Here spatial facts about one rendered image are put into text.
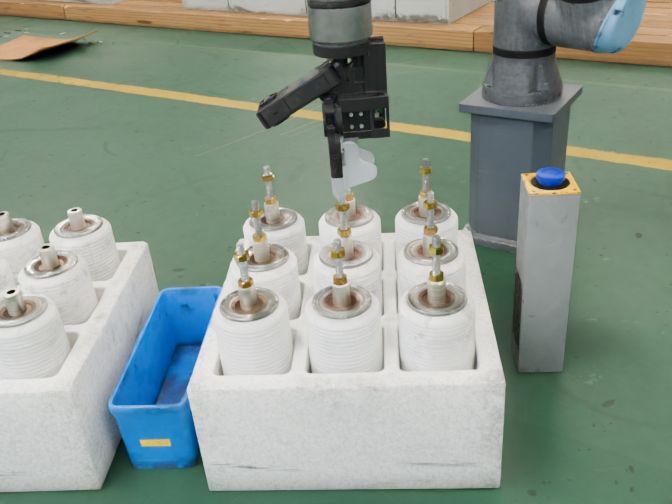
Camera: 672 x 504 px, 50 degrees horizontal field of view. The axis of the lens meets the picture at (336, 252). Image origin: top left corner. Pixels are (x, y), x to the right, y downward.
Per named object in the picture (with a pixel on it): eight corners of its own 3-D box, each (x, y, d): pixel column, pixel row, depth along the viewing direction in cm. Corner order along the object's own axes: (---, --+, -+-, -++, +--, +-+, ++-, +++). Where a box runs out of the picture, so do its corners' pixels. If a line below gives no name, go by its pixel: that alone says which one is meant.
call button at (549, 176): (532, 180, 104) (533, 167, 103) (561, 178, 104) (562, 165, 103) (538, 191, 101) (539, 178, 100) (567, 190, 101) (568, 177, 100)
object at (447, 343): (387, 414, 99) (382, 304, 90) (429, 378, 105) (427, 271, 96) (446, 445, 93) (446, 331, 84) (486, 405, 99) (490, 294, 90)
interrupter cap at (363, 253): (311, 267, 99) (311, 263, 99) (329, 241, 106) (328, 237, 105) (364, 273, 97) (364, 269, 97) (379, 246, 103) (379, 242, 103)
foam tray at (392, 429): (252, 324, 132) (239, 238, 123) (469, 318, 129) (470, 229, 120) (208, 492, 98) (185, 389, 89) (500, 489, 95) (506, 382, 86)
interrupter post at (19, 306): (13, 308, 96) (5, 287, 94) (30, 307, 96) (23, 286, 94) (5, 318, 94) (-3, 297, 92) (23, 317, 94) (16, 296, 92)
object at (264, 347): (218, 415, 101) (196, 308, 92) (270, 381, 107) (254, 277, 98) (262, 448, 95) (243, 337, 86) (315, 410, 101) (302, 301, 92)
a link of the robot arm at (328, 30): (306, 12, 81) (307, -2, 88) (310, 53, 84) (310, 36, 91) (373, 6, 81) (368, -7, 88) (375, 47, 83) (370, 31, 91)
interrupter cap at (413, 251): (468, 249, 101) (469, 245, 100) (439, 273, 96) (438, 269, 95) (423, 235, 105) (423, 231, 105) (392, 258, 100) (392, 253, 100)
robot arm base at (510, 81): (498, 79, 150) (500, 31, 145) (572, 86, 143) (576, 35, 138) (469, 102, 139) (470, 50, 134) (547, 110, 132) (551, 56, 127)
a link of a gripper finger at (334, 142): (343, 181, 91) (338, 113, 86) (331, 182, 91) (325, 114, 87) (342, 168, 95) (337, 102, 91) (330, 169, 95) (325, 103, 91)
